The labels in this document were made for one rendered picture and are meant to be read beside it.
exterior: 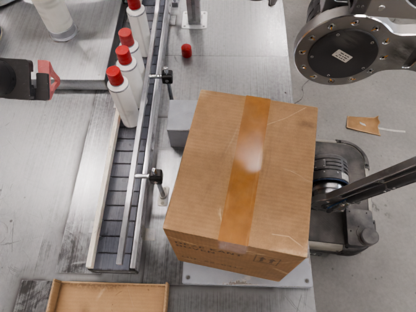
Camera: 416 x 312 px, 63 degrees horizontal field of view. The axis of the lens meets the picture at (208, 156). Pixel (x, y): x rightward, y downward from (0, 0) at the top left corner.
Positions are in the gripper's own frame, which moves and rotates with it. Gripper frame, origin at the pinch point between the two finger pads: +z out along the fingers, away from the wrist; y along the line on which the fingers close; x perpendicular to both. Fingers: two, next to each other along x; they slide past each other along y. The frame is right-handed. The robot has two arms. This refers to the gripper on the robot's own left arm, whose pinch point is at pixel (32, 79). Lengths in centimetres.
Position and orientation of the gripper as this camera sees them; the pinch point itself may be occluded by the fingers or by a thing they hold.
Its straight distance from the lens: 75.0
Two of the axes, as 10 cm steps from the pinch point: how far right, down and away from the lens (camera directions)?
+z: 1.0, -1.9, 9.8
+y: -9.9, -0.8, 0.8
